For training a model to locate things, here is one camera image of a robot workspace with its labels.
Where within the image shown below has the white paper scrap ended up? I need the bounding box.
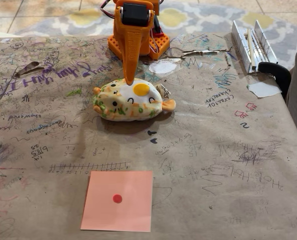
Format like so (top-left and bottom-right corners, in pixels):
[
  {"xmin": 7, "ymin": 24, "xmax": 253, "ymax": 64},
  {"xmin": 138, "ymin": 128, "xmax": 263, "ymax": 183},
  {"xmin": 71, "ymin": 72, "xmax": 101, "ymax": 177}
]
[{"xmin": 246, "ymin": 80, "xmax": 283, "ymax": 99}]

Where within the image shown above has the red white servo cable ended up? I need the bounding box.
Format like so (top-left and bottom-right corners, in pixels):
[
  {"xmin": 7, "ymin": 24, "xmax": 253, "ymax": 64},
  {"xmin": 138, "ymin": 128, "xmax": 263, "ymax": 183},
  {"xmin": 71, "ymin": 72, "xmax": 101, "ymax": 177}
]
[{"xmin": 99, "ymin": 0, "xmax": 115, "ymax": 19}]

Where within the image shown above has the grey yellow patterned rug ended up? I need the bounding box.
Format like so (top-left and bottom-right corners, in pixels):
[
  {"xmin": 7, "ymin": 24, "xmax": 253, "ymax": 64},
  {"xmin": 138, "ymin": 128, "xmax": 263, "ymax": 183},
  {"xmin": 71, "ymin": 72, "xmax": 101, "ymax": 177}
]
[{"xmin": 13, "ymin": 1, "xmax": 297, "ymax": 71}]

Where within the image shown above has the scribbled brown paper table cover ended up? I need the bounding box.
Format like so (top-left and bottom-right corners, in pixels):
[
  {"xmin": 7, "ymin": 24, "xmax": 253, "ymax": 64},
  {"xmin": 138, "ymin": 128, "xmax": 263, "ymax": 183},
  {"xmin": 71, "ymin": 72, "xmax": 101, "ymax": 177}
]
[{"xmin": 0, "ymin": 31, "xmax": 297, "ymax": 240}]

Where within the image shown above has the black clamp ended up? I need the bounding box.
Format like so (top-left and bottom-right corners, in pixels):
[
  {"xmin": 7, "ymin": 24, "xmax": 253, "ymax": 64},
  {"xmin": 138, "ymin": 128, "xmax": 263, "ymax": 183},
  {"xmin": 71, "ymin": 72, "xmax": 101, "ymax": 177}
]
[{"xmin": 257, "ymin": 61, "xmax": 292, "ymax": 101}]

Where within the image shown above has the aluminium channel rail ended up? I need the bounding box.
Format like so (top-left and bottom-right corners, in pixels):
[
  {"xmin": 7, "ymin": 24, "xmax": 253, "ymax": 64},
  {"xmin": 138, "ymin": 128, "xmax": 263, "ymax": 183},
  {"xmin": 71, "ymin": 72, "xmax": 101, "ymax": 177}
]
[{"xmin": 231, "ymin": 19, "xmax": 279, "ymax": 75}]

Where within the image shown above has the pink square paper sheet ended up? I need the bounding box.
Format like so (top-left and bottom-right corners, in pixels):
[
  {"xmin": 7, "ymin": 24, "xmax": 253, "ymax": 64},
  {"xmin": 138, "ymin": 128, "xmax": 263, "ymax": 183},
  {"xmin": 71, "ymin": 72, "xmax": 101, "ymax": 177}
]
[{"xmin": 80, "ymin": 170, "xmax": 154, "ymax": 233}]

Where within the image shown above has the orange robot arm with base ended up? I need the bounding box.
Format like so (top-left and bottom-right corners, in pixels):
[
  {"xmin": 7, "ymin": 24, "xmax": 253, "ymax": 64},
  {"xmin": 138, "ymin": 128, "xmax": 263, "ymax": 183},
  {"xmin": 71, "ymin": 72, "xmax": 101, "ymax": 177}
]
[{"xmin": 107, "ymin": 0, "xmax": 171, "ymax": 61}]

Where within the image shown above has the egg fried rice plush toy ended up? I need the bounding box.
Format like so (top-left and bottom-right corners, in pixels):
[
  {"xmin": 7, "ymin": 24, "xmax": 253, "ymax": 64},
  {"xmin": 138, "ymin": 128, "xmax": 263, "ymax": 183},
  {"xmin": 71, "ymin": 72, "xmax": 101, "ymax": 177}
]
[{"xmin": 92, "ymin": 77, "xmax": 177, "ymax": 123}]

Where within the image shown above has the thin wooden stick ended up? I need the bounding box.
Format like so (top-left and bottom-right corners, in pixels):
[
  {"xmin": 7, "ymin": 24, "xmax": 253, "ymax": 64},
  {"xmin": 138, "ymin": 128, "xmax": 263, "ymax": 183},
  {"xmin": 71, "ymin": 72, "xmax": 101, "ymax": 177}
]
[{"xmin": 246, "ymin": 28, "xmax": 257, "ymax": 71}]

